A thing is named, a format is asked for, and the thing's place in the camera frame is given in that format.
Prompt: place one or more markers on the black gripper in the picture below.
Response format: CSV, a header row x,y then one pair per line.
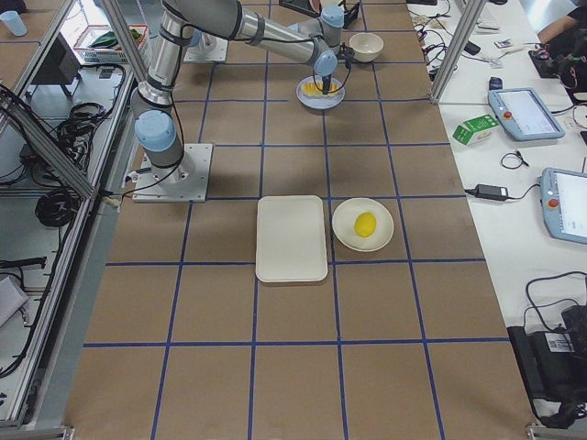
x,y
326,83

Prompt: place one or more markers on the yellow croissant bread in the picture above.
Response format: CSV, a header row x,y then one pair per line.
x,y
313,89

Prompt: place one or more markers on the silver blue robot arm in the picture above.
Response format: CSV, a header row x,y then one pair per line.
x,y
152,102

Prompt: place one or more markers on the blue plate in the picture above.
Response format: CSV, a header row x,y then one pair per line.
x,y
320,103

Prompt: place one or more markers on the white round plate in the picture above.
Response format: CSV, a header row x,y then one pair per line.
x,y
343,221

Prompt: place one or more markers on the white bowl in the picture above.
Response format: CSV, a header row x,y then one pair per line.
x,y
366,46

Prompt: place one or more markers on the yellow lemon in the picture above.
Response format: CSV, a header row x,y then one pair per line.
x,y
365,224

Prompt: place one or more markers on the green white carton box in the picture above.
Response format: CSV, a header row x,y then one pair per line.
x,y
475,130

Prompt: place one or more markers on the white rectangular tray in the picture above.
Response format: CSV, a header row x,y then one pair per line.
x,y
291,239

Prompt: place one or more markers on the black power adapter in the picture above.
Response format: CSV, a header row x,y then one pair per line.
x,y
488,192

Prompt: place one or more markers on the blue teach pendant upper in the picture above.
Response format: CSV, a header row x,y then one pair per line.
x,y
523,115

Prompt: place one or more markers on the blue teach pendant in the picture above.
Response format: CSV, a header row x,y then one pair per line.
x,y
563,201
523,115

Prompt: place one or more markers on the blue teach pendant lower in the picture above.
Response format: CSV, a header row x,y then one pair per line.
x,y
563,201

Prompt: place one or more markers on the blue plastic cup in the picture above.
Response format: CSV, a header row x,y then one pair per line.
x,y
12,20

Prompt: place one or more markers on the aluminium frame post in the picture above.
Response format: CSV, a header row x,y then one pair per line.
x,y
469,16

